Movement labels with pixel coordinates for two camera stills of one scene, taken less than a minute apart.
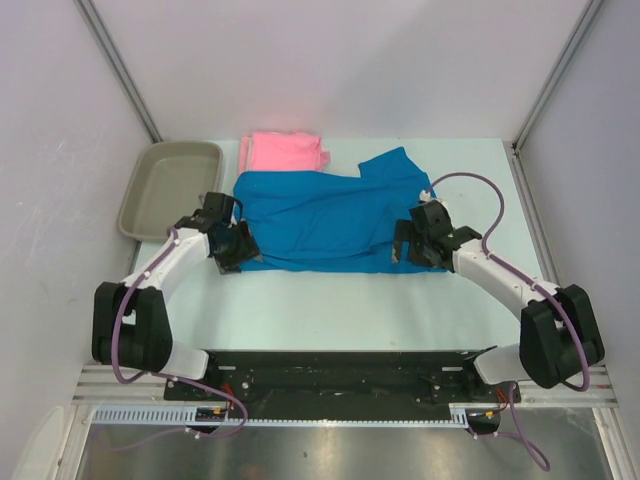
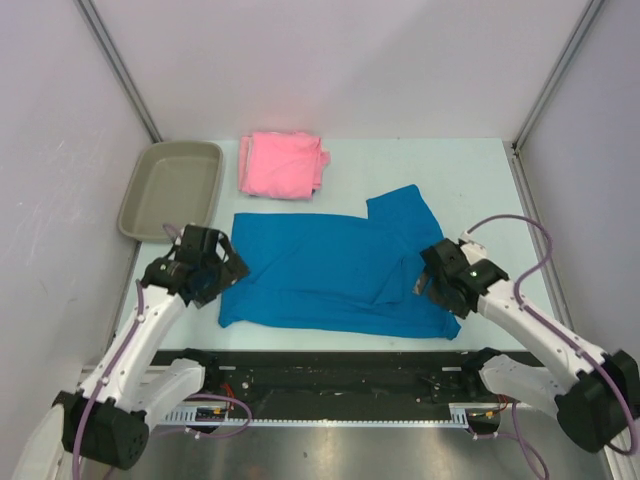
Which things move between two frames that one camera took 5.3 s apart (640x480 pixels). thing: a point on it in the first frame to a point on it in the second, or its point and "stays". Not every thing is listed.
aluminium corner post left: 89,11 stays
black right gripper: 406,231 to 459,309
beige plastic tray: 166,185 stays
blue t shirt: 332,223 to 335,274
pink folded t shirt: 282,152 stays
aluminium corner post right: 589,11 stays
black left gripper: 246,250 to 232,270
